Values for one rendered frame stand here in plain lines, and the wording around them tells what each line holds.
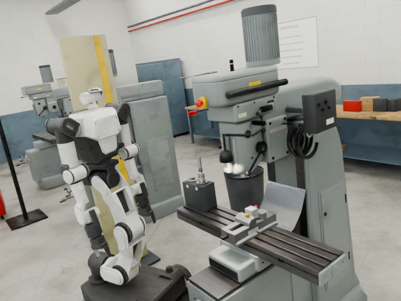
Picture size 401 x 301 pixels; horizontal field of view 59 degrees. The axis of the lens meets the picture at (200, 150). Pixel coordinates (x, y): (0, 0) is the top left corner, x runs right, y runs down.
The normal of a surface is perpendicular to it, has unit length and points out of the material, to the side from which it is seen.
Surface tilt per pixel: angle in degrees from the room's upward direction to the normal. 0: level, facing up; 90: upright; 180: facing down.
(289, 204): 63
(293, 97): 90
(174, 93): 90
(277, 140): 90
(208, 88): 90
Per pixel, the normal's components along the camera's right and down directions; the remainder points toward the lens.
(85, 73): 0.61, 0.12
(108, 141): 0.84, 0.03
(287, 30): -0.78, 0.26
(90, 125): 0.21, 0.14
